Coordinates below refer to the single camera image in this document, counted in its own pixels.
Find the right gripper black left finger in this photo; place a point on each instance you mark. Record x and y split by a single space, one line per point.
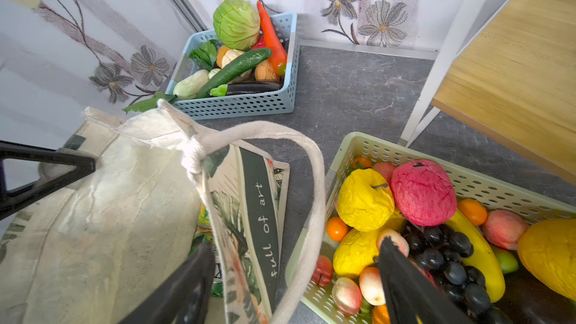
184 296

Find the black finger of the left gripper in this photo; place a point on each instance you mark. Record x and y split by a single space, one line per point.
57 169

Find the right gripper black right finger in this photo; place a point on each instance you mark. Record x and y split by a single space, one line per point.
410 297

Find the cream canvas grocery bag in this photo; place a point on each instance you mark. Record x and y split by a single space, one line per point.
93 251

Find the yellow apple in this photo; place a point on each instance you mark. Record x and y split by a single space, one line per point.
365 201

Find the black grape bunch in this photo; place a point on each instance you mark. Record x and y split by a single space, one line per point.
439 252

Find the yellow banana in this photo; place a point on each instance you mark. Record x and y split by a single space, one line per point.
483 257

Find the pink wrinkled apple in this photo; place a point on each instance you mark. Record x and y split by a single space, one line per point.
423 193

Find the dark purple eggplant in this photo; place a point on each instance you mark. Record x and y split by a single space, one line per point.
245 88

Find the blue plastic vegetable basket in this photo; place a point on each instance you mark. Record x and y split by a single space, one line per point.
267 103

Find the green cucumber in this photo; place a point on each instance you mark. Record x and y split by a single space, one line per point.
234 69

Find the white wooden two-tier shelf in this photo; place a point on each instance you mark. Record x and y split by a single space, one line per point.
513 79

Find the green leafy vegetable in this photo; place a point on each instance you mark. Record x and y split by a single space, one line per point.
206 55

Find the white garlic bulb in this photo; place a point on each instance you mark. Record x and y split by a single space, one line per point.
229 56

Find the red chili pepper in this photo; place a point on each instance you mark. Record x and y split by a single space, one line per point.
278 57

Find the green cabbage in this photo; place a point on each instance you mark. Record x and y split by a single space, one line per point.
236 24

